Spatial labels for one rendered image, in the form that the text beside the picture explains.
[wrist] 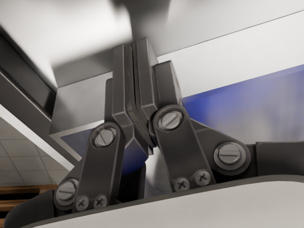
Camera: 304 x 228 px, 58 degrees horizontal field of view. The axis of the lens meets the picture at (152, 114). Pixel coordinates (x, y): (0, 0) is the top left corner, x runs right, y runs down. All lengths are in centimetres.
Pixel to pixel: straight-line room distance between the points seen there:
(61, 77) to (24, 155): 187
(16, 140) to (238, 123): 174
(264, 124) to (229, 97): 5
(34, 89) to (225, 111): 13
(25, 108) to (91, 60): 5
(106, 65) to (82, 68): 1
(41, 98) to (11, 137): 170
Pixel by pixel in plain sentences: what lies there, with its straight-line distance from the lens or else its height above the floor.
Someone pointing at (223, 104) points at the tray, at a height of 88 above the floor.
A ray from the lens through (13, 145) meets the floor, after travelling 194.
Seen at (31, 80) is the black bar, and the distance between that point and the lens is 17.
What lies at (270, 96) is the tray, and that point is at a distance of 20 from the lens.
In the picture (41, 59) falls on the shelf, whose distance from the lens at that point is 17.
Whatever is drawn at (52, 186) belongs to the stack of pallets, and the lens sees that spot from 238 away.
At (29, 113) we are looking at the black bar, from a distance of 17.
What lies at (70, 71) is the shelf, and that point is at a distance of 17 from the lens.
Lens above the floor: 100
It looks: 39 degrees down
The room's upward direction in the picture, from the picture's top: 174 degrees clockwise
